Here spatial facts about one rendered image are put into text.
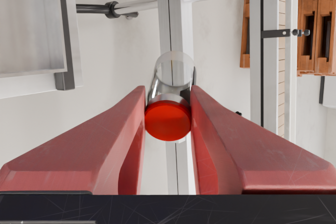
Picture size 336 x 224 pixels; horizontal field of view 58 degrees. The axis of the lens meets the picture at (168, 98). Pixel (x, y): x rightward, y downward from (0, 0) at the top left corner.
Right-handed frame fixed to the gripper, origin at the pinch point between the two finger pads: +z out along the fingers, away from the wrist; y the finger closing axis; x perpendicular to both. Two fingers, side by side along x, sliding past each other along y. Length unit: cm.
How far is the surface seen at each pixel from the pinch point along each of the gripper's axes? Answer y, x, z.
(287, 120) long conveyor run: -40, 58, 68
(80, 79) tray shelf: 13.1, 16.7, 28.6
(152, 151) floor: 10, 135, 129
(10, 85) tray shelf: 19.4, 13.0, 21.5
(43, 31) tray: 16.4, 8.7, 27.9
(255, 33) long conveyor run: -29, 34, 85
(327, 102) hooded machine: -299, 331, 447
